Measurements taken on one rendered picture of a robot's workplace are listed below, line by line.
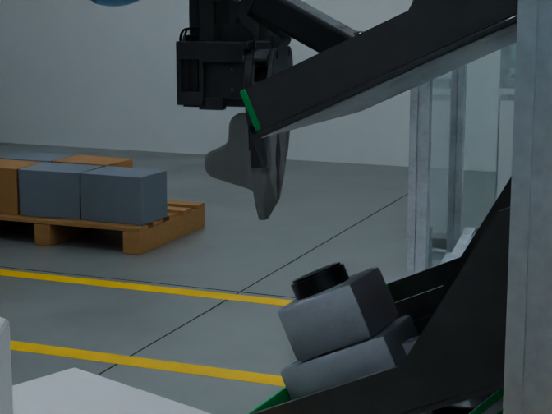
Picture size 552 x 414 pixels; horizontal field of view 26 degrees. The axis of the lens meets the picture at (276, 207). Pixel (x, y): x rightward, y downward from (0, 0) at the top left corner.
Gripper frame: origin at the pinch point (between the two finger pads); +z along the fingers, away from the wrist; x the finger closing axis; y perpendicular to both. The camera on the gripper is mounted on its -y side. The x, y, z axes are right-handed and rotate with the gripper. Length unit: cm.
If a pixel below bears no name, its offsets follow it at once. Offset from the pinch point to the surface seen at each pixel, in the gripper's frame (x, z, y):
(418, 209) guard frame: -87, 17, 0
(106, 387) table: -52, 37, 38
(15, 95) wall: -865, 82, 472
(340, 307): 39.0, -2.5, -14.2
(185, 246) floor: -504, 124, 187
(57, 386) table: -51, 37, 45
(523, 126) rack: 48, -13, -23
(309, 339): 38.7, -0.6, -12.5
